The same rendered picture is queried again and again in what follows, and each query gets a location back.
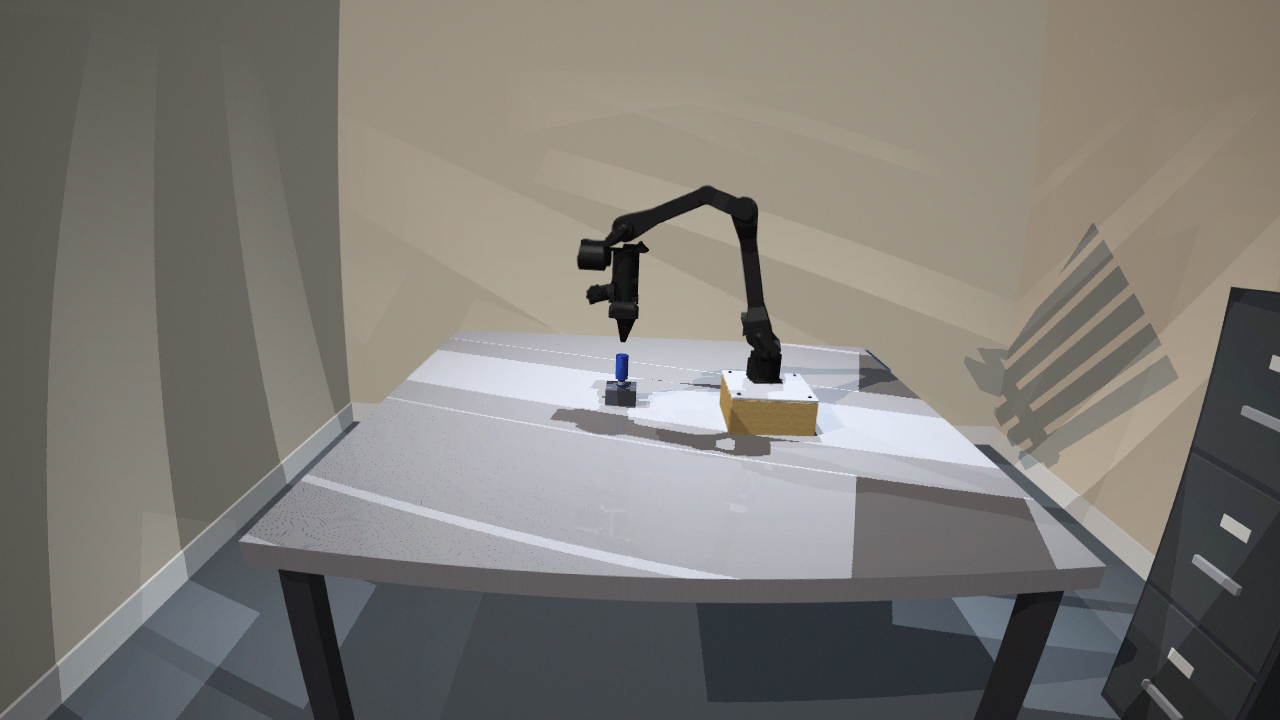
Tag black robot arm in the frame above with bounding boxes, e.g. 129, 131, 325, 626
579, 184, 782, 384

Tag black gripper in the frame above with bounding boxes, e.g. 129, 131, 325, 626
608, 272, 639, 342

